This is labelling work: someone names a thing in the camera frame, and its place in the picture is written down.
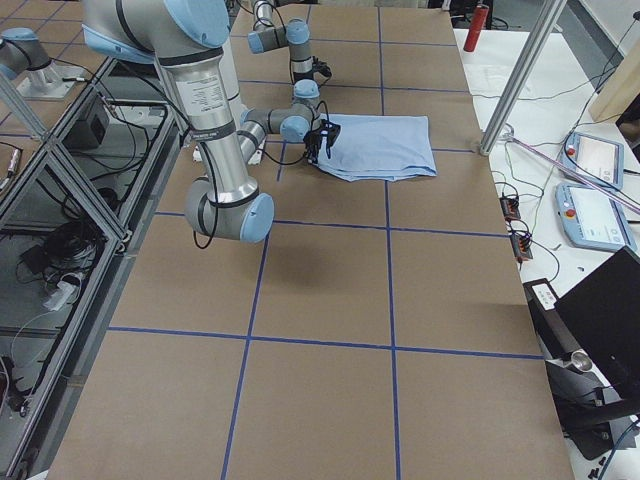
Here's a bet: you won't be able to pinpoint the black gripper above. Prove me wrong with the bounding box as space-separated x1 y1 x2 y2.
291 56 332 84
303 118 341 164

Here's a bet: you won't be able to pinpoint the light blue t-shirt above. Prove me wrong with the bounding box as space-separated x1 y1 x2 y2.
316 114 437 182

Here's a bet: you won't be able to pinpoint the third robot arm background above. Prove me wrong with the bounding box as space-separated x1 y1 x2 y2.
1 27 76 100

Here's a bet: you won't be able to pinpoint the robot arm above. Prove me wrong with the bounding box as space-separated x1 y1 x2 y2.
247 1 332 85
83 1 340 243

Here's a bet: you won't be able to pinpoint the red cylinder bottle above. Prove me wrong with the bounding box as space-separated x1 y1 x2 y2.
463 4 490 52

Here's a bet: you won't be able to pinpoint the metal stick with white hook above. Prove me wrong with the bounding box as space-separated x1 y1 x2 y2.
501 134 639 214

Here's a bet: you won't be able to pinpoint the small orange electronics board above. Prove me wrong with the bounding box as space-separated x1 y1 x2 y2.
499 196 521 221

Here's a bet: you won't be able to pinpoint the far teach pendant tablet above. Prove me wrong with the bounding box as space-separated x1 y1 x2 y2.
561 132 624 191

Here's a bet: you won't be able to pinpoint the teach pendant tablet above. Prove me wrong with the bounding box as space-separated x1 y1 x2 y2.
561 132 624 191
555 183 637 252

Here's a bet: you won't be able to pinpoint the near teach pendant tablet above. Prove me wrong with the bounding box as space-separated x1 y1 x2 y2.
555 183 637 252

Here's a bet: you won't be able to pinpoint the wooden board leaning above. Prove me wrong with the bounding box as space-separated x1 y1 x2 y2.
589 42 640 121

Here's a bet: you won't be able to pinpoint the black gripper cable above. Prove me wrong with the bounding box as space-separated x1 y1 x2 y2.
192 99 335 250

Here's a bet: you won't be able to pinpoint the aluminium frame post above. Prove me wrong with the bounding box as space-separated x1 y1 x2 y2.
479 0 567 156

